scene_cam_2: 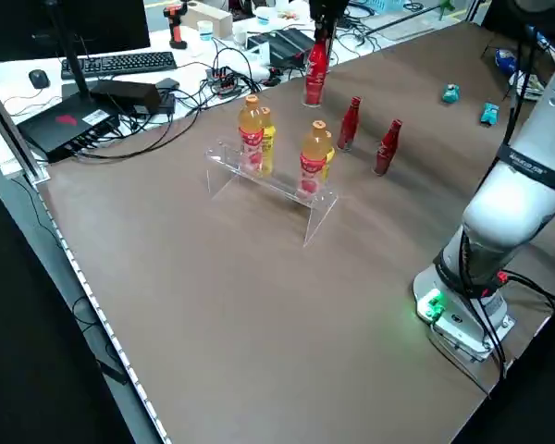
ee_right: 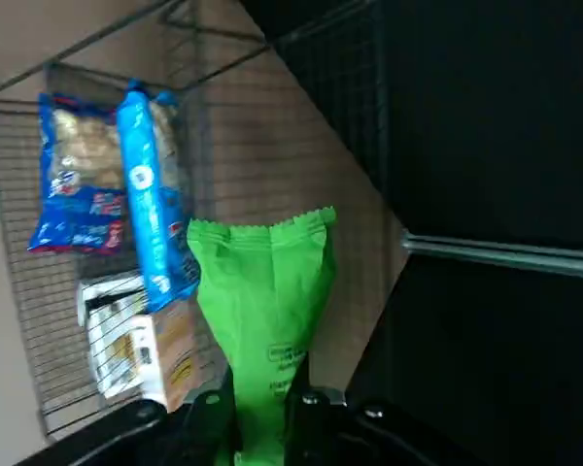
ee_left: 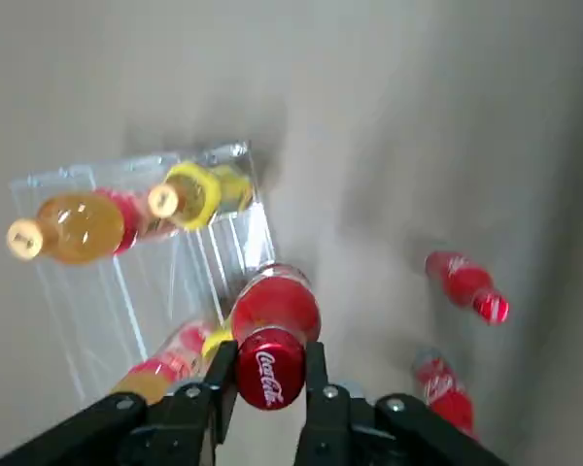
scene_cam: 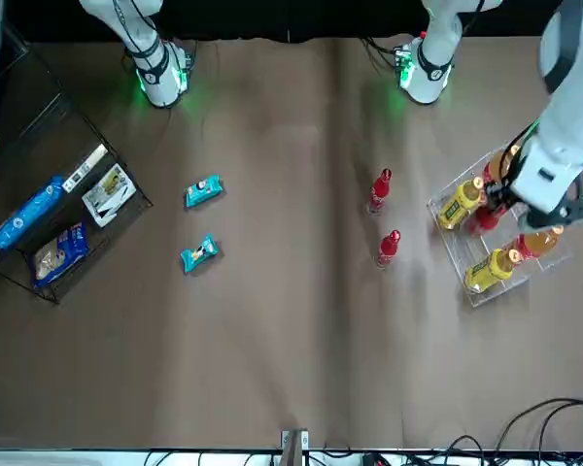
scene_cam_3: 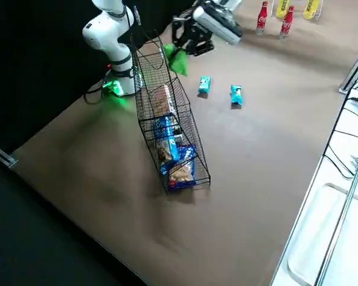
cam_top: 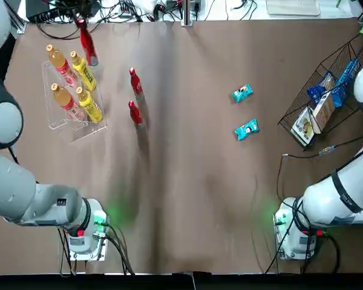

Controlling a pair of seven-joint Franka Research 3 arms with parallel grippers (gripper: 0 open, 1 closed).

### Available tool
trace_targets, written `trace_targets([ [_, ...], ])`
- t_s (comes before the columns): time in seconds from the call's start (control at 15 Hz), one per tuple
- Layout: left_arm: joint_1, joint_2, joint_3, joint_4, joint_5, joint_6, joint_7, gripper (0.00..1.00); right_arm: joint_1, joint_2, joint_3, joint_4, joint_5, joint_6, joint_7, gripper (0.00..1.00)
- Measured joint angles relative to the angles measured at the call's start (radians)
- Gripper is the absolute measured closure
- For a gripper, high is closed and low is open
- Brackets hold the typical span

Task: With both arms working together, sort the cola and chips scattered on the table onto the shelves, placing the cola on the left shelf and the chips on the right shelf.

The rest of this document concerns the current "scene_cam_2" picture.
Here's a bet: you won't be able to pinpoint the tan cardboard box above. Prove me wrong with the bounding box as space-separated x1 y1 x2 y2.
183 2 235 41

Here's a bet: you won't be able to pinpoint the aluminium frame profile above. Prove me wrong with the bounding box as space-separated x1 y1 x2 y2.
0 71 51 186

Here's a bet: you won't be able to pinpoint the usb hub red plugs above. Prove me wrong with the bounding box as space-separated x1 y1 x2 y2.
204 66 241 97

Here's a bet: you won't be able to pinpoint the orange tea bottle red label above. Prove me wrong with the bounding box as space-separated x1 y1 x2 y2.
298 119 330 195
238 94 265 175

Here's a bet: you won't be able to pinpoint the red cola bottle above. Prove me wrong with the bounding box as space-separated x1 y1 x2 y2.
373 118 404 178
336 95 364 152
303 36 330 108

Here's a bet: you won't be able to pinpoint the orange black power drill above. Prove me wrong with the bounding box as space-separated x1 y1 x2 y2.
162 4 190 50

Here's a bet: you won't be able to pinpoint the black box red logo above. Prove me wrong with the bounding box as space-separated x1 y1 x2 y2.
17 89 122 164

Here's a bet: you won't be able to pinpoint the black power brick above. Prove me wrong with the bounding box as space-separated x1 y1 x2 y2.
89 80 163 115

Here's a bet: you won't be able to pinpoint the black arm base cable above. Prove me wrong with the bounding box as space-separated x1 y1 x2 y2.
457 226 555 383

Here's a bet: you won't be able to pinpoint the small blue snack packet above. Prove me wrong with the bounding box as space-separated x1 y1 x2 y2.
494 47 523 75

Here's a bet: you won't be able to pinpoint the white box food picture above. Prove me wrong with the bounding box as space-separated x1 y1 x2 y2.
510 71 549 102

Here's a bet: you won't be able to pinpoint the black looped cable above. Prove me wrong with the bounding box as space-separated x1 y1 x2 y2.
73 87 203 161

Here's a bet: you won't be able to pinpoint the blue plastic crate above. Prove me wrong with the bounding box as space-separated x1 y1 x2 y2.
368 0 406 13

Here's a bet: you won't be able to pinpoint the yellow drink bottle green label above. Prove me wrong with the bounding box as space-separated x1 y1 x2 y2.
321 131 337 182
257 106 278 177

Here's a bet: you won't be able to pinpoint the black wire basket rack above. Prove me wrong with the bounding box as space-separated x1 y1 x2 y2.
479 27 555 104

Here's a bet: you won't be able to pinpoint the black keyboard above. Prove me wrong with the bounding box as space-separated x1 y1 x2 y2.
60 51 179 80

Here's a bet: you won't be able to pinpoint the black computer mouse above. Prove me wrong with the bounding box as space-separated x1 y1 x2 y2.
28 68 52 91

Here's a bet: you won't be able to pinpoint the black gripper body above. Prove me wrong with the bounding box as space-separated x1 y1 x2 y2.
309 0 351 24

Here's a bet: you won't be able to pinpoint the black monitor stand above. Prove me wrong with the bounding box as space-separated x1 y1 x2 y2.
45 0 96 105

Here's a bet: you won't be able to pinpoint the black metal device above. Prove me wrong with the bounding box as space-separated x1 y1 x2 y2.
246 27 316 67

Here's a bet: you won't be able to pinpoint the small black adapter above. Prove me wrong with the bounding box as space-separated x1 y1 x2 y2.
159 91 178 117

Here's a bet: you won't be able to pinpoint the clear acrylic shelf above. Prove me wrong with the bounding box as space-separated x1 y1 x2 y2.
205 136 339 249

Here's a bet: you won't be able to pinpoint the black computer monitor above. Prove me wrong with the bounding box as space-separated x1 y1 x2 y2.
0 0 152 63

